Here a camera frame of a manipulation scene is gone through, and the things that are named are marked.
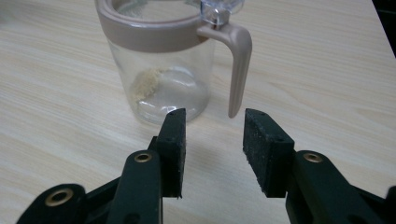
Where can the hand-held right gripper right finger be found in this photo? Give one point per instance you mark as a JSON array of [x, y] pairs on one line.
[[271, 155]]

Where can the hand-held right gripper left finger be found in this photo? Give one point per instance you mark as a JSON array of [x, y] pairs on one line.
[[141, 186]]

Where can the glass jar with beige rim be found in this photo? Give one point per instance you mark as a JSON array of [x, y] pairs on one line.
[[162, 37]]

